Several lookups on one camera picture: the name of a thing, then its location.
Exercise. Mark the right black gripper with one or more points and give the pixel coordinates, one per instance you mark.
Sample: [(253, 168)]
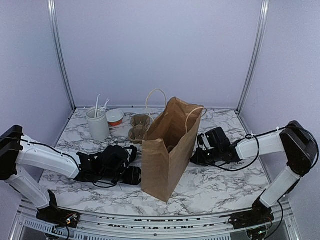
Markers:
[(197, 158)]

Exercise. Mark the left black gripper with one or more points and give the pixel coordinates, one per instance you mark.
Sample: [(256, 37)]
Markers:
[(133, 178)]

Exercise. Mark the brown paper bag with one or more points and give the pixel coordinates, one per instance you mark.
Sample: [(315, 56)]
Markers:
[(167, 147)]

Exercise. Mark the cardboard cup carrier tray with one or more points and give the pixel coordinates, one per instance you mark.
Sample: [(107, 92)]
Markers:
[(140, 124)]

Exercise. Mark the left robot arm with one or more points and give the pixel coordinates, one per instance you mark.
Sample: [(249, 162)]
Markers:
[(17, 150)]

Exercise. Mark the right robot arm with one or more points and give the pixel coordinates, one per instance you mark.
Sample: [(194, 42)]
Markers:
[(295, 143)]

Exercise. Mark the white utensil holder cup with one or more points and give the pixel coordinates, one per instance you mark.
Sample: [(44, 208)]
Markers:
[(98, 126)]

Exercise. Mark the orange white bowl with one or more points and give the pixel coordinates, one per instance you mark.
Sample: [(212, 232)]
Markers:
[(114, 117)]

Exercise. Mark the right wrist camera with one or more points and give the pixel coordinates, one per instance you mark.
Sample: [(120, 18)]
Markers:
[(203, 142)]

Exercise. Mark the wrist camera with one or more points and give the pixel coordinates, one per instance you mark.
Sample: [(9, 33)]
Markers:
[(203, 142), (132, 151)]

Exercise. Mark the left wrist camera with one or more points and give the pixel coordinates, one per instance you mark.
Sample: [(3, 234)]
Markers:
[(132, 151)]

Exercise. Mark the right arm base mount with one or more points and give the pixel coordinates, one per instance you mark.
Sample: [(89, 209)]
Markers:
[(259, 214)]

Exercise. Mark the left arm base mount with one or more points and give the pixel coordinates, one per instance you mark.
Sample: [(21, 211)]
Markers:
[(55, 215)]

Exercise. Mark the aluminium front rail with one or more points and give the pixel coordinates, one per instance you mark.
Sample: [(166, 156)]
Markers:
[(100, 226)]

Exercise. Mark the right aluminium frame post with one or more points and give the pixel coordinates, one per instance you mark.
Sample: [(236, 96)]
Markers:
[(263, 16)]

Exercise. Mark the aluminium frame post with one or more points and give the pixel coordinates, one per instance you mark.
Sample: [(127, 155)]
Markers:
[(59, 52), (263, 16)]

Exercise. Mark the left aluminium frame post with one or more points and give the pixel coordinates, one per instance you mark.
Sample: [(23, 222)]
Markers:
[(59, 52)]

